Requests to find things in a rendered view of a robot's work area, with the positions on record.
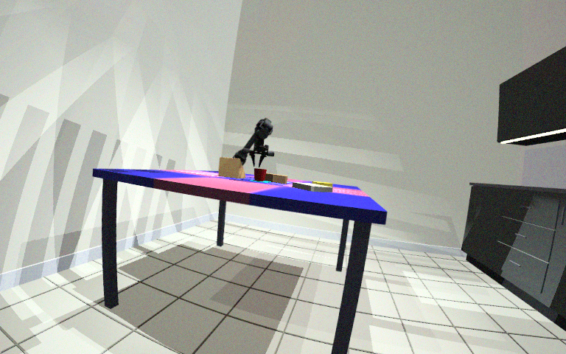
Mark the white flat bar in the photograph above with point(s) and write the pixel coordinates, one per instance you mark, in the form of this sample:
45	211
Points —
312	187

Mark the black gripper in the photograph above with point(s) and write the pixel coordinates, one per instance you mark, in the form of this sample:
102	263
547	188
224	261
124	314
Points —
263	155

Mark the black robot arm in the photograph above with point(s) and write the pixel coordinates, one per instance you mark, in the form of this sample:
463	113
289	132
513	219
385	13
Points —
261	132

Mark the tan wooden bar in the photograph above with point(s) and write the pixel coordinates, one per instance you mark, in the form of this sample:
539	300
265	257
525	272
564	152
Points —
276	178

